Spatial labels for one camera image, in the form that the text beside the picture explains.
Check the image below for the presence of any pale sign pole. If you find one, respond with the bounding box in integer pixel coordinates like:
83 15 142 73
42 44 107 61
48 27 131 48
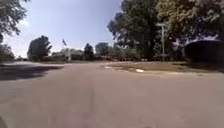
155 22 168 63

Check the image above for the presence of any dark green tree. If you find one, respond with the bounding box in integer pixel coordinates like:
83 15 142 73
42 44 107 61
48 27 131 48
26 35 53 62

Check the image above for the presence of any low building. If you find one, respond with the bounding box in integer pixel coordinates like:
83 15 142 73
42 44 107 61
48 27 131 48
51 48 85 62

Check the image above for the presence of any overhanging tree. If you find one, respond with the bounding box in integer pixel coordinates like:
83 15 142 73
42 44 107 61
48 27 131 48
0 0 31 44

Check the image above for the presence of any flag on pole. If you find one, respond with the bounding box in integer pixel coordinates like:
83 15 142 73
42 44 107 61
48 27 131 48
61 38 70 62

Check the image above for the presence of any dark rounded bush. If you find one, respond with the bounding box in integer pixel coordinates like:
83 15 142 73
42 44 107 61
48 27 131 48
183 39 224 65

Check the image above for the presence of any grass verge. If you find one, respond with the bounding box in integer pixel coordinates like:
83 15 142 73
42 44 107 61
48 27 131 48
105 60 224 74

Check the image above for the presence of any distant tree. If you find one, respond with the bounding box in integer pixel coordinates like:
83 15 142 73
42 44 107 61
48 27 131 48
94 41 110 57

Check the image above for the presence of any grey asphalt road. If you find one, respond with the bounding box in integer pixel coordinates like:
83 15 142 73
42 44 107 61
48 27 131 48
0 61 224 128

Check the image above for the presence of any small dark tree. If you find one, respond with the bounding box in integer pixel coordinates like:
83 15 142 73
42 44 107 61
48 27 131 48
83 42 95 61

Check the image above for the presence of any large leafy tree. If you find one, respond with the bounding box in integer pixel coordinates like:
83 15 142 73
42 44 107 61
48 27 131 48
107 0 224 62

